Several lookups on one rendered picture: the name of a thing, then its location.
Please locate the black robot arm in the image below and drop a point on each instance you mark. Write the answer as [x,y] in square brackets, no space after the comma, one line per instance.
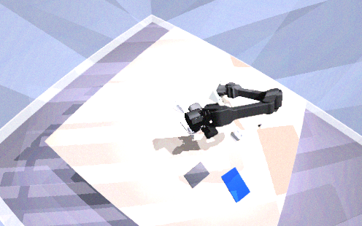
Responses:
[269,102]

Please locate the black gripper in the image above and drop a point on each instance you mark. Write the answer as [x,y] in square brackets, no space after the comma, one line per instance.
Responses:
[208,132]

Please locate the blue rectangular block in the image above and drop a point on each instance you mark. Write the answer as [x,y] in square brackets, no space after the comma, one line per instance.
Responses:
[235,184]

